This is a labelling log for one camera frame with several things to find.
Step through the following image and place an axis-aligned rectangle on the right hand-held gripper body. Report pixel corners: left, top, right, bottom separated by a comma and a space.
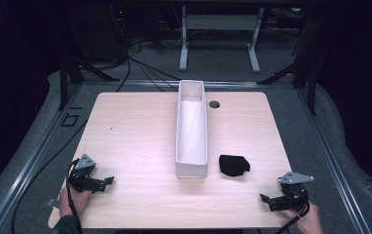
267, 171, 316, 213

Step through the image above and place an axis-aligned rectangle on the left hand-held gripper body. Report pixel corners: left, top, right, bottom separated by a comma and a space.
67, 153, 108, 194

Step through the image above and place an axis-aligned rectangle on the person's left hand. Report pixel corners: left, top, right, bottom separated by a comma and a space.
58, 186, 93, 218

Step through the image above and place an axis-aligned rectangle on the person's right hand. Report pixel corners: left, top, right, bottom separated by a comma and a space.
279, 202, 324, 234

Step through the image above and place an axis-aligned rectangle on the black cloth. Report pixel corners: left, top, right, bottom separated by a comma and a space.
218, 154, 251, 177

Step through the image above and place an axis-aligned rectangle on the long white open box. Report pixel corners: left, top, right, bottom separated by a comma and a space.
174, 79, 209, 179

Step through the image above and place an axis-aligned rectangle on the black metal stand leg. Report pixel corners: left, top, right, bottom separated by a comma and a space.
257, 55, 318, 116
57, 52, 121, 111

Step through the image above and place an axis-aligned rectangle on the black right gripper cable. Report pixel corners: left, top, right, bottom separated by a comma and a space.
275, 190, 311, 234

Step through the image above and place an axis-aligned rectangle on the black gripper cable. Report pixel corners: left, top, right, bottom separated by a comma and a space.
275, 190, 311, 234
11, 118, 90, 234

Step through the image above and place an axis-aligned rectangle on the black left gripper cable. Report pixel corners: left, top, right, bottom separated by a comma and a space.
11, 118, 90, 234

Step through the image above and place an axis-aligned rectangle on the aluminium floor rail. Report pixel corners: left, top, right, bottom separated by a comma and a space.
295, 88, 372, 234
0, 85, 84, 234

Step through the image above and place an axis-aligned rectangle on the bundle of black floor cables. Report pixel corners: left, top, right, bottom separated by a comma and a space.
76, 3, 183, 94

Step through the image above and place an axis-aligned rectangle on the white metal stand frame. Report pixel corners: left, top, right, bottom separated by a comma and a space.
178, 5, 266, 74

